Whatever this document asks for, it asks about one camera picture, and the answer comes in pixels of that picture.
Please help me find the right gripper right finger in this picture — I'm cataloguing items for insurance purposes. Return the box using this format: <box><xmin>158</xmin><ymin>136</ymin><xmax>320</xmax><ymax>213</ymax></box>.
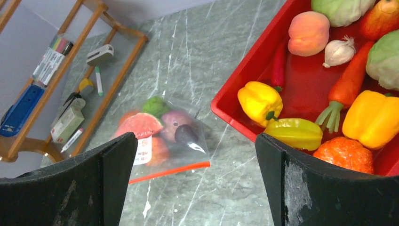
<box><xmin>255</xmin><ymin>133</ymin><xmax>399</xmax><ymax>226</ymax></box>

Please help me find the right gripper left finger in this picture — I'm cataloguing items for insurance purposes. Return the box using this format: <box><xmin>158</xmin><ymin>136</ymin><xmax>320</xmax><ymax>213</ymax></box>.
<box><xmin>0</xmin><ymin>132</ymin><xmax>138</xmax><ymax>226</ymax></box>

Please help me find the watermelon slice toy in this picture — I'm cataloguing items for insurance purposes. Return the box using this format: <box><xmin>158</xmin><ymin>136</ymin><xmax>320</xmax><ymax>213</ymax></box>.
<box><xmin>113</xmin><ymin>113</ymin><xmax>164</xmax><ymax>139</ymax></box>

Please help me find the clear zip top bag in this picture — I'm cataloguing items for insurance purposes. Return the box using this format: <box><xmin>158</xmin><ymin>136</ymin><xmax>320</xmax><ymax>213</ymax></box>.
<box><xmin>111</xmin><ymin>96</ymin><xmax>210</xmax><ymax>184</ymax></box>

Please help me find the purple onion toy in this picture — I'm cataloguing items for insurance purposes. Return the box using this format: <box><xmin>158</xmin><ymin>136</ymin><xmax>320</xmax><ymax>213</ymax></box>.
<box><xmin>160</xmin><ymin>110</ymin><xmax>192</xmax><ymax>143</ymax></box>

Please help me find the green lime toy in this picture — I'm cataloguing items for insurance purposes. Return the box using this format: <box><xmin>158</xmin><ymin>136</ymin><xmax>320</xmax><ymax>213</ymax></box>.
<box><xmin>142</xmin><ymin>96</ymin><xmax>171</xmax><ymax>118</ymax></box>

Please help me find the dark purple fig toy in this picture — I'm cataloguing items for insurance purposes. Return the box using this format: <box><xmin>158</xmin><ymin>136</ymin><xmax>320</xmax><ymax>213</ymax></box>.
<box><xmin>175</xmin><ymin>124</ymin><xmax>199</xmax><ymax>145</ymax></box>

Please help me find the yellow green starfruit toy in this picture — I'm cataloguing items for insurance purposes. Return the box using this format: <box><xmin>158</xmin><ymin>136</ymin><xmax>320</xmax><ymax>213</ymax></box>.
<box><xmin>264</xmin><ymin>118</ymin><xmax>323</xmax><ymax>151</ymax></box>

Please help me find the white marker lower shelf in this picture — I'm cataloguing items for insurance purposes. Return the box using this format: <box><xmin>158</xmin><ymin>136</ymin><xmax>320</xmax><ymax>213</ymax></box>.
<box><xmin>61</xmin><ymin>128</ymin><xmax>84</xmax><ymax>153</ymax></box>

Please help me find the green box lower shelf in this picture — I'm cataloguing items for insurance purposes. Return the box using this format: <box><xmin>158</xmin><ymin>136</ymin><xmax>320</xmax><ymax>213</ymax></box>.
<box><xmin>51</xmin><ymin>107</ymin><xmax>84</xmax><ymax>144</ymax></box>

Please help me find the peach toy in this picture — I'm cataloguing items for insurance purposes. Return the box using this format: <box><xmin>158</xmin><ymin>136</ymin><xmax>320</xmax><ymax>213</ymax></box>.
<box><xmin>288</xmin><ymin>11</ymin><xmax>330</xmax><ymax>57</ymax></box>
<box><xmin>146</xmin><ymin>137</ymin><xmax>170</xmax><ymax>166</ymax></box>

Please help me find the orange bell pepper toy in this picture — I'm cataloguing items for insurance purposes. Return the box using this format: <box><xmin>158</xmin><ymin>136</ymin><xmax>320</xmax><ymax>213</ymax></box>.
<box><xmin>342</xmin><ymin>90</ymin><xmax>399</xmax><ymax>149</ymax></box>

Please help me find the yellow black tape dispenser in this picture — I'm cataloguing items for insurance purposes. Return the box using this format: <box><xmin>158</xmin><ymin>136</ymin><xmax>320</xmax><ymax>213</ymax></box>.
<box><xmin>63</xmin><ymin>78</ymin><xmax>94</xmax><ymax>110</ymax></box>

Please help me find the blue stapler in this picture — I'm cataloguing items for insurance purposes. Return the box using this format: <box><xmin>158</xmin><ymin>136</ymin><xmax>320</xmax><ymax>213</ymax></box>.
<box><xmin>0</xmin><ymin>84</ymin><xmax>44</xmax><ymax>137</ymax></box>

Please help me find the orange carrot toy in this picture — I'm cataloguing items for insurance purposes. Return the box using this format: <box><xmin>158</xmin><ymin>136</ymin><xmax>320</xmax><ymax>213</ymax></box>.
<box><xmin>315</xmin><ymin>41</ymin><xmax>375</xmax><ymax>134</ymax></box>

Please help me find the green tipped white marker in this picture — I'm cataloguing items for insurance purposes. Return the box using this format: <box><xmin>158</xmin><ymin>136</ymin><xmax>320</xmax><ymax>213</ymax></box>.
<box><xmin>95</xmin><ymin>66</ymin><xmax>103</xmax><ymax>96</ymax></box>

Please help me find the red chili toy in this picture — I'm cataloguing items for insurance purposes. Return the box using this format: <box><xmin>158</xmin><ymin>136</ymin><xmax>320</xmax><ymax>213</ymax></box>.
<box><xmin>271</xmin><ymin>42</ymin><xmax>287</xmax><ymax>92</ymax></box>

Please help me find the wooden shelf rack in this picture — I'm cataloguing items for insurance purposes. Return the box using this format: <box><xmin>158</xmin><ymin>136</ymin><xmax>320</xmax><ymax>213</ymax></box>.
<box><xmin>0</xmin><ymin>0</ymin><xmax>149</xmax><ymax>163</ymax></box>

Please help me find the white stapler remover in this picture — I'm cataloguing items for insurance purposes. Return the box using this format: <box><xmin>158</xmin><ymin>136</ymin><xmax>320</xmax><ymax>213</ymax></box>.
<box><xmin>86</xmin><ymin>44</ymin><xmax>114</xmax><ymax>66</ymax></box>

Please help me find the white garlic toy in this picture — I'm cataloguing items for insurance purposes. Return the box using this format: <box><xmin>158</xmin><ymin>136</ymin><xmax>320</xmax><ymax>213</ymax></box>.
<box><xmin>322</xmin><ymin>35</ymin><xmax>356</xmax><ymax>68</ymax></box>

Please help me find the bundle of coloured markers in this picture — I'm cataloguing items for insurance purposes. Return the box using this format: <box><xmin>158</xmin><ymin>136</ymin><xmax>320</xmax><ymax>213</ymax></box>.
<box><xmin>32</xmin><ymin>33</ymin><xmax>74</xmax><ymax>86</ymax></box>

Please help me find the green cabbage toy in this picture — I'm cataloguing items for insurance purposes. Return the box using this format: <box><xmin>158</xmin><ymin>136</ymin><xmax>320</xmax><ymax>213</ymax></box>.
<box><xmin>366</xmin><ymin>30</ymin><xmax>399</xmax><ymax>91</ymax></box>
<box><xmin>311</xmin><ymin>0</ymin><xmax>376</xmax><ymax>27</ymax></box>

